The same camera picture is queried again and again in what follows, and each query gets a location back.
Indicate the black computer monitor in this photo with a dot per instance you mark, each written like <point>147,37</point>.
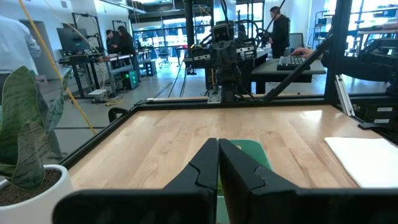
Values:
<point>73,40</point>

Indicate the person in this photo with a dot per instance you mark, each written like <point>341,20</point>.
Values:
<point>126,43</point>
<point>15,46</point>
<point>280,31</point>
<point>110,42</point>

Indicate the teal plastic tupperware container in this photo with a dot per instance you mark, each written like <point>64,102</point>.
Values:
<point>252,154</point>

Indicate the black aluminium table frame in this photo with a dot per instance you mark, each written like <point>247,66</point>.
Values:
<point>233,104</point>

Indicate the dark grey desk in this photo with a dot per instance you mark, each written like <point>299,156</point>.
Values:
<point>280,74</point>

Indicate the white folded cloth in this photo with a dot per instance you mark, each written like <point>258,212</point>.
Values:
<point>363,161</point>

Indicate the silver aluminium bar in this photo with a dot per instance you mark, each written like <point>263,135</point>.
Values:
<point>344,95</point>

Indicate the black machine housing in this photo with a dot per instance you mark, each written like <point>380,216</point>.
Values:
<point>373,67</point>

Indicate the computer tower green light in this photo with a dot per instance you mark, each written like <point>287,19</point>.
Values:
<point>132,79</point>

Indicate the black frame workbench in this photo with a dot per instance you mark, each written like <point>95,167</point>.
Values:
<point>77,59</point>

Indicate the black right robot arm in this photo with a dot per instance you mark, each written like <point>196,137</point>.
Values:
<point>229,84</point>

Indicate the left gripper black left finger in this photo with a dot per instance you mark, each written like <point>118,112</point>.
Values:
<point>140,207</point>

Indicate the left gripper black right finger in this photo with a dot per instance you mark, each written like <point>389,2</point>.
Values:
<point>295,207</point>

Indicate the person's hand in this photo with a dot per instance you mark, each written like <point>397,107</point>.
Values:
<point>303,51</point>

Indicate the black computer keyboard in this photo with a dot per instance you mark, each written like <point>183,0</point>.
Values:
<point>292,62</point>

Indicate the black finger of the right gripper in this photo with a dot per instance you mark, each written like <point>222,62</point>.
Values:
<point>230,56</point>
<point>221,56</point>

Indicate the snake plant in white pot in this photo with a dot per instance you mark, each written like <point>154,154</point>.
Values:
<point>21,102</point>

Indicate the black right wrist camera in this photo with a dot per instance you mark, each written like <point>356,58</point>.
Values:
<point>223,32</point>

